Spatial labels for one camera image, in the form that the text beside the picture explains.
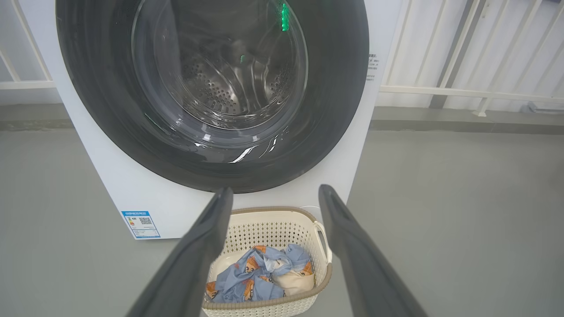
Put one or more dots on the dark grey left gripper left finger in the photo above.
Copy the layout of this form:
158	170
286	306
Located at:
194	259

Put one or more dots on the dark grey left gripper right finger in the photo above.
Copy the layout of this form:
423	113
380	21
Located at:
361	264

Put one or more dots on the blue cartoon print garment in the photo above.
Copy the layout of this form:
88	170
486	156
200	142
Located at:
255	277

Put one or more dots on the cream fabric garment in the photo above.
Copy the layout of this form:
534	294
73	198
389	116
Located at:
297	281

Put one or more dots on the round dark glass washer door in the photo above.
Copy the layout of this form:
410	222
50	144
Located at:
220	88

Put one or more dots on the cream perforated laundry basket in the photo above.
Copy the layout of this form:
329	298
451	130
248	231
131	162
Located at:
273	229

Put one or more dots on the white front-load washing machine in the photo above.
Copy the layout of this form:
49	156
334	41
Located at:
132	189

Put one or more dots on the blue energy label sticker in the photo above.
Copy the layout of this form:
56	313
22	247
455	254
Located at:
141	224

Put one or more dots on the round white filter cover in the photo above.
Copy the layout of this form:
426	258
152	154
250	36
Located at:
308	207

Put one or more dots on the white metal railing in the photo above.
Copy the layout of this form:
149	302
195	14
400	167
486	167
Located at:
26	83
458	92

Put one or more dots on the small printed text sticker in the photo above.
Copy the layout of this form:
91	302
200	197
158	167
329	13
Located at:
371	66

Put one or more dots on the grey floor bracket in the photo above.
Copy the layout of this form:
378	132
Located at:
539	108

